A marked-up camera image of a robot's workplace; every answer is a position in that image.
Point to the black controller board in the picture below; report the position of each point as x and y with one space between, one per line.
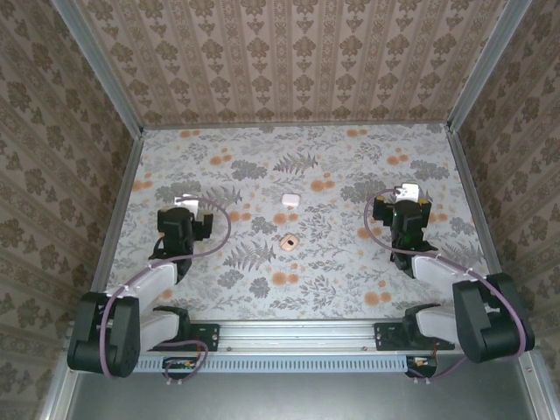
422 364
179 365

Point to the aluminium frame beam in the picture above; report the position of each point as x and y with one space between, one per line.
477 210
118 210

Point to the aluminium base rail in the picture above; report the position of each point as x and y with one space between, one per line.
284 337

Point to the aluminium frame post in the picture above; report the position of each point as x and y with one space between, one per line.
100 65
485 65

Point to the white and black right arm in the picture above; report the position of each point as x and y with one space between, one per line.
433 270

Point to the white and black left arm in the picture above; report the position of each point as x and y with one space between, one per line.
162 276

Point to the grey metal shelf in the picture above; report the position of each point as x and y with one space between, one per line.
306 396

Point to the white earbuds charging case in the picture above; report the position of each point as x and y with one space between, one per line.
291 200

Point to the pink gold-rimmed earbuds charging case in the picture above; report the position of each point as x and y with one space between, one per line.
286 246

